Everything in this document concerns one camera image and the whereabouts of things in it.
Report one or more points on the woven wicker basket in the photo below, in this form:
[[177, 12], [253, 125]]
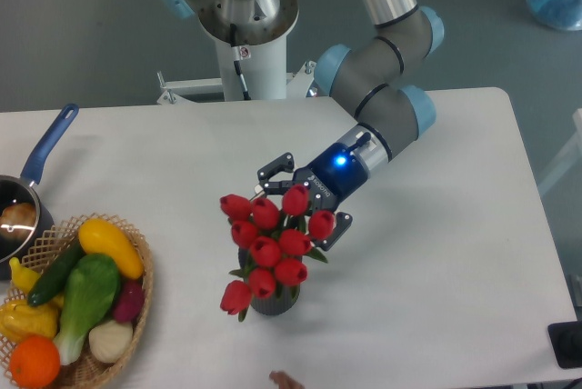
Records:
[[87, 371]]

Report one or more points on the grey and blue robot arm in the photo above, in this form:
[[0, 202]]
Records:
[[250, 42]]

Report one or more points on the red tulip bouquet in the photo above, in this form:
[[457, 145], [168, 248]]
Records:
[[272, 241]]

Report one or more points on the dark grey ribbed vase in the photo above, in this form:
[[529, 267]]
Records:
[[281, 300]]

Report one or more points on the blue handled saucepan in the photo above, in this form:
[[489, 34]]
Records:
[[21, 189]]

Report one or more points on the white garlic bulb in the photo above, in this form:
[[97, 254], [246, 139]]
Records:
[[109, 341]]

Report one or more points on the yellow squash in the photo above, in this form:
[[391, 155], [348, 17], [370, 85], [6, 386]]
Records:
[[97, 236]]

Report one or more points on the green bok choy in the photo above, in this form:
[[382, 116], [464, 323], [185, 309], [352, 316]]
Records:
[[89, 293]]

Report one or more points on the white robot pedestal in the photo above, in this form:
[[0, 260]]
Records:
[[247, 72]]

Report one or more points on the purple red radish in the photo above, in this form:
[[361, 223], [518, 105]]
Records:
[[129, 303]]

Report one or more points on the dark green cucumber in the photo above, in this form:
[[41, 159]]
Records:
[[53, 280]]

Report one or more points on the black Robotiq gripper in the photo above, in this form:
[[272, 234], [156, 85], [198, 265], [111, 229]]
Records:
[[331, 178]]

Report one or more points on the person's fingertip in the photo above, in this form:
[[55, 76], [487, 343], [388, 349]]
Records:
[[284, 381]]

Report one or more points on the orange fruit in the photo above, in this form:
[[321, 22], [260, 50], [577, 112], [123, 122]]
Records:
[[35, 363]]

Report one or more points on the brown bread in pan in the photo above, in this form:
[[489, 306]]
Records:
[[18, 222]]

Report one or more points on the black device at edge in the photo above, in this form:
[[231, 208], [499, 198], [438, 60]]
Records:
[[565, 339]]

